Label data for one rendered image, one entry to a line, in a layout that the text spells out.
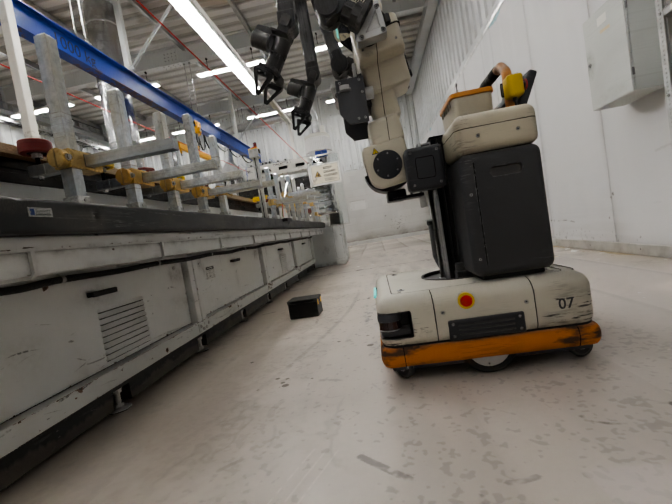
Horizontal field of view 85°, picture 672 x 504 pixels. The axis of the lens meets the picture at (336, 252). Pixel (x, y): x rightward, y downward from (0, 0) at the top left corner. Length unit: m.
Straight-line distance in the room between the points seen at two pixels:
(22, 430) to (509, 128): 1.60
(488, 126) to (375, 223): 10.85
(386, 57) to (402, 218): 10.71
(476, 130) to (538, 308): 0.58
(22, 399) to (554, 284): 1.55
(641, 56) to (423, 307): 2.22
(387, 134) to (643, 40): 1.96
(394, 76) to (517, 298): 0.88
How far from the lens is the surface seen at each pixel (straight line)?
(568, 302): 1.31
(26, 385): 1.38
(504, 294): 1.23
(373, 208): 12.05
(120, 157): 1.19
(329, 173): 5.79
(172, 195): 1.62
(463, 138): 1.25
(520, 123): 1.30
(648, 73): 2.98
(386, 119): 1.41
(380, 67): 1.49
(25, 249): 1.09
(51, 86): 1.29
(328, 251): 5.90
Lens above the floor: 0.51
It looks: 3 degrees down
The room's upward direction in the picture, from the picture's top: 9 degrees counter-clockwise
